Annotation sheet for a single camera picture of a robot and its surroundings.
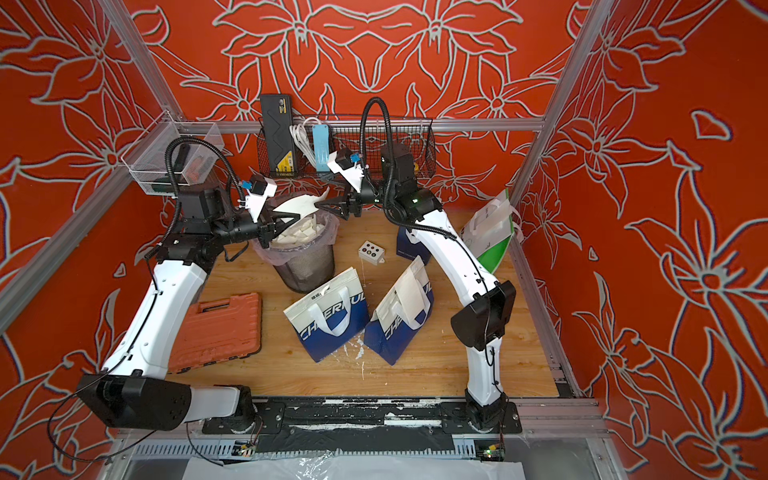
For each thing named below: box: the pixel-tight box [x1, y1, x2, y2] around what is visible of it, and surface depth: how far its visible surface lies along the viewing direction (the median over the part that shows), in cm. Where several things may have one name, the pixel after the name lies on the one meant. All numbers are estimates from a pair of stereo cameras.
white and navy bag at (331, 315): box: [283, 267, 370, 363], surface depth 74 cm
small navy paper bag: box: [396, 226, 431, 265], surface depth 104 cm
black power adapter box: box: [260, 94, 295, 177], surface depth 89 cm
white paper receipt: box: [273, 187, 330, 217], surface depth 65 cm
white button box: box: [358, 240, 385, 266], surface depth 106 cm
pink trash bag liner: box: [250, 209, 340, 267], surface depth 78 cm
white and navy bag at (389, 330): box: [364, 256, 434, 366], surface depth 74 cm
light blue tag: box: [312, 124, 330, 172], surface depth 91 cm
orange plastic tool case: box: [168, 292, 262, 374], surface depth 85 cm
